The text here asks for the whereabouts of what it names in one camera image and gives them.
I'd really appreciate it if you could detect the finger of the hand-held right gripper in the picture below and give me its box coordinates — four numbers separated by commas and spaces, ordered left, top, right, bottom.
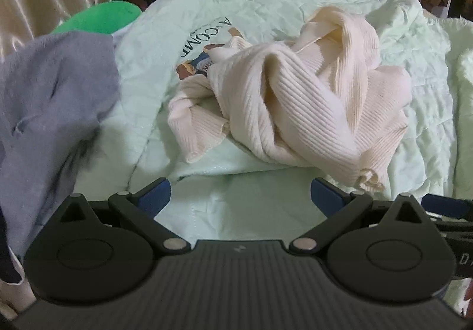
421, 193, 473, 220

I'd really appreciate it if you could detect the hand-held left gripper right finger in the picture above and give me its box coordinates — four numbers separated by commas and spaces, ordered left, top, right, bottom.
289, 177, 431, 253

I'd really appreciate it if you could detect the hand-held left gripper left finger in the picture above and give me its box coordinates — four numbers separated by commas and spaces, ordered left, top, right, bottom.
55, 177, 191, 253

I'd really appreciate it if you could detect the cream ribbed knit garment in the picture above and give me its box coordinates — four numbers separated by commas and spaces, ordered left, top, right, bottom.
167, 6, 413, 195

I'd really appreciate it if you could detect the white fleece cloth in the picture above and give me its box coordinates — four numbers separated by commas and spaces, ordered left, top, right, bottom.
444, 17, 473, 199

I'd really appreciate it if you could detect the grey cloth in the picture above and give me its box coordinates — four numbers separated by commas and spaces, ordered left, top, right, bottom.
0, 32, 121, 260

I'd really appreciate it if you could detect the green round cushion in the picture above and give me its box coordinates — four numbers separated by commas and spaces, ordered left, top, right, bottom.
50, 1, 143, 35

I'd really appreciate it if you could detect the mint green printed blanket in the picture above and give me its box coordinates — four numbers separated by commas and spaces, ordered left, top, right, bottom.
97, 0, 473, 244

